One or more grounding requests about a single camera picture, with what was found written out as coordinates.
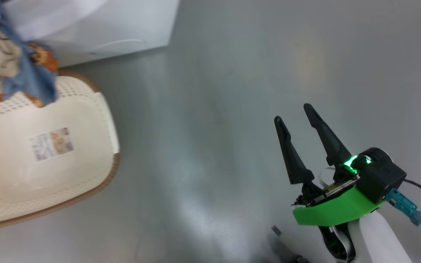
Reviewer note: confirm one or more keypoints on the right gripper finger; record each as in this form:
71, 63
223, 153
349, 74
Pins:
329, 140
292, 157

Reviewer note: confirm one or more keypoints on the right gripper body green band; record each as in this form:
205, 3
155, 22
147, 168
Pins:
338, 210

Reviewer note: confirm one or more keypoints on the blue bear print garment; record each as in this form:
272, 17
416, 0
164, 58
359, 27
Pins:
31, 78

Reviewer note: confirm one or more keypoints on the white washing machine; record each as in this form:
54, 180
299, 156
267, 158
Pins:
122, 22

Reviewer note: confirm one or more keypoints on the basket product label sticker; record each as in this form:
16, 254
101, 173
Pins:
51, 144

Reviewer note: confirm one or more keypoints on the cream perforated laundry basket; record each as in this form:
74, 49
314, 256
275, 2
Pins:
49, 182

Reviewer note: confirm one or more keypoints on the grey floor tape piece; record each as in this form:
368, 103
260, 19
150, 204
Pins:
276, 230

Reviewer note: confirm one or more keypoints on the round white filter cover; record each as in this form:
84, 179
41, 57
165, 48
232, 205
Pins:
119, 46

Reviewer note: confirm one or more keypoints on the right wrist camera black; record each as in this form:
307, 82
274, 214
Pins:
380, 175

